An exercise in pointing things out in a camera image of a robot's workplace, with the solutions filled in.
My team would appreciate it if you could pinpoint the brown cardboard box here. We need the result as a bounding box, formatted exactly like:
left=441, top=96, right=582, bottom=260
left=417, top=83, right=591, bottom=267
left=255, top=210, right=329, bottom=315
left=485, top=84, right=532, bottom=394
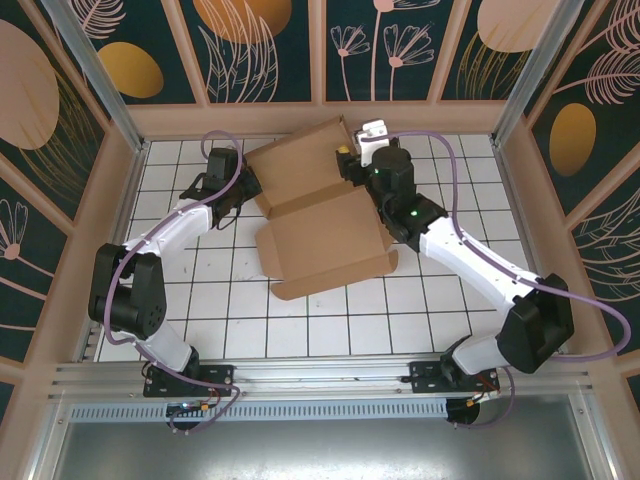
left=243, top=114, right=399, bottom=302

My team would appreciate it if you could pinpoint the left yellow power connector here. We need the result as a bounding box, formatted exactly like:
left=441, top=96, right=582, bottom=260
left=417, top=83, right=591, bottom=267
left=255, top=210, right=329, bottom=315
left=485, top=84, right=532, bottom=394
left=167, top=399, right=217, bottom=419

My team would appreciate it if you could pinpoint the grey metal sheet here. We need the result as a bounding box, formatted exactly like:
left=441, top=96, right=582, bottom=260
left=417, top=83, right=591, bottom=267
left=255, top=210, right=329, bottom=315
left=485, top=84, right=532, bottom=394
left=47, top=419, right=604, bottom=480

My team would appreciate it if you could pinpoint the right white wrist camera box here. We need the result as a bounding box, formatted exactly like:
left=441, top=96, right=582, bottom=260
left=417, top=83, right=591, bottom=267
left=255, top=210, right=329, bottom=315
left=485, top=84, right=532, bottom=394
left=353, top=118, right=390, bottom=169

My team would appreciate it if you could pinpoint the left aluminium side rail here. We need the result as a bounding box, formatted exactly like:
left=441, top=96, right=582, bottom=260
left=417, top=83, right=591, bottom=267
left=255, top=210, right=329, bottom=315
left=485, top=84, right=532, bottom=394
left=74, top=142, right=149, bottom=362

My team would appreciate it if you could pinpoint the left aluminium corner post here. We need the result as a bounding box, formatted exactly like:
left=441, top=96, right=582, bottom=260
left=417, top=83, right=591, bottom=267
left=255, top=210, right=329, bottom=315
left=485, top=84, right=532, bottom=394
left=42, top=0, right=150, bottom=152

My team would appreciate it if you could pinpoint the aluminium corner post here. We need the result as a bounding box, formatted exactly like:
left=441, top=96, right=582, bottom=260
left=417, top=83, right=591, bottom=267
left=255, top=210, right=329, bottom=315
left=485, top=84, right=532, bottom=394
left=491, top=0, right=600, bottom=147
left=42, top=0, right=150, bottom=152

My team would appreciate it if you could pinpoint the right aluminium corner post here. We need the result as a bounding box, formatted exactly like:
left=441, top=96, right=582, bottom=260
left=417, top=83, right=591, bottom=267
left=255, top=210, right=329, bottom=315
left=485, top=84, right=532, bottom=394
left=491, top=0, right=600, bottom=147

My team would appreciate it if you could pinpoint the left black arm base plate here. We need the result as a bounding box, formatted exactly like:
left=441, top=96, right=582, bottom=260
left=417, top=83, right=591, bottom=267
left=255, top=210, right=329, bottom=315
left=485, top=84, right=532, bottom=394
left=143, top=364, right=236, bottom=399

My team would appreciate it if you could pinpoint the aluminium mounting rail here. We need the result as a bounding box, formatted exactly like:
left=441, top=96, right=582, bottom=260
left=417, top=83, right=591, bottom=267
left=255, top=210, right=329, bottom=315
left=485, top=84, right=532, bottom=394
left=47, top=354, right=595, bottom=402

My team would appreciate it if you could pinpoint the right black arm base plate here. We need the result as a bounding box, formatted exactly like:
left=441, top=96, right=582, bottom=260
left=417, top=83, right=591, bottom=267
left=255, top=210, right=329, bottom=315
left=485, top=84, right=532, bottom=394
left=408, top=360, right=501, bottom=397

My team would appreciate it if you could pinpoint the grey slotted cable duct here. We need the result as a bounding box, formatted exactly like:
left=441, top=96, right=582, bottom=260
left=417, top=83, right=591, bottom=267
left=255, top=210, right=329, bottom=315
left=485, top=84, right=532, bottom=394
left=69, top=401, right=450, bottom=422

